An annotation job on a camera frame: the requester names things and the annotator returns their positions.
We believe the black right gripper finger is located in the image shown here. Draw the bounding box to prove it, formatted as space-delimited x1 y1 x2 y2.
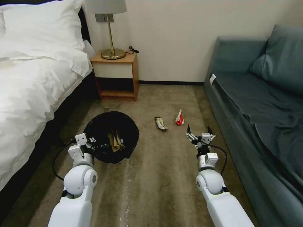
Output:
185 124 198 142
207 125 217 140

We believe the black round trash bin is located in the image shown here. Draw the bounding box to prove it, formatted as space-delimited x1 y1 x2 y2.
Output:
83 110 140 164

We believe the red white crumpled wrapper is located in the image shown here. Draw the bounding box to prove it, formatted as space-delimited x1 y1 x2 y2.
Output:
175 109 186 126

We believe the brown crumpled paper bag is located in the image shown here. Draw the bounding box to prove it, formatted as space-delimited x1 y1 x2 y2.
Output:
108 129 126 152

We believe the teal fabric sofa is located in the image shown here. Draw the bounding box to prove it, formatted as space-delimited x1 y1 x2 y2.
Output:
203 23 303 227

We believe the dark snack bar wrapper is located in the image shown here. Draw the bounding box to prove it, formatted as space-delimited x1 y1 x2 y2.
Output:
154 116 169 131

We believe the teal sofa sheet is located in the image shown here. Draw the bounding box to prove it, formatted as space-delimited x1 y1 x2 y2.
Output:
212 71 303 181

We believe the wooden white nightstand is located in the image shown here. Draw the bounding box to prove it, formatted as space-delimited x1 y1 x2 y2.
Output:
90 49 140 102

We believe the white duvet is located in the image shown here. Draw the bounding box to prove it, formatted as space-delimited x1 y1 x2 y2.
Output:
0 50 93 190

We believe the brass table lamp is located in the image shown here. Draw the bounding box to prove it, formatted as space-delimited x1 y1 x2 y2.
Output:
85 0 128 60

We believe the teal sofa cushion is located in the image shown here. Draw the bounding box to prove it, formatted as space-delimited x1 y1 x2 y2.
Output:
249 23 303 89

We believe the large white pillow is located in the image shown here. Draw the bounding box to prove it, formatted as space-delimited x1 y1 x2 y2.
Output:
0 0 86 60

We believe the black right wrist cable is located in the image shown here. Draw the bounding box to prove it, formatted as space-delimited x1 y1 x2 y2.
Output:
209 145 228 176

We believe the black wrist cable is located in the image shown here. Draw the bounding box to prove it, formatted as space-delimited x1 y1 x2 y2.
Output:
209 145 228 176
52 141 77 181

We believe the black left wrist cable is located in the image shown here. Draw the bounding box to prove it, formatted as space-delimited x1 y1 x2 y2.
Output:
52 141 77 181

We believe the dark bed frame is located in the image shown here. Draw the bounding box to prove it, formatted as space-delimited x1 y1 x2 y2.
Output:
0 4 101 200

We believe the black wall baseboard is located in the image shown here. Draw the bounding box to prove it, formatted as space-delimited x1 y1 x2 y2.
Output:
138 80 205 85

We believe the thin black charging cable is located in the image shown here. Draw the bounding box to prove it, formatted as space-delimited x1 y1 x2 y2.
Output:
125 45 140 55

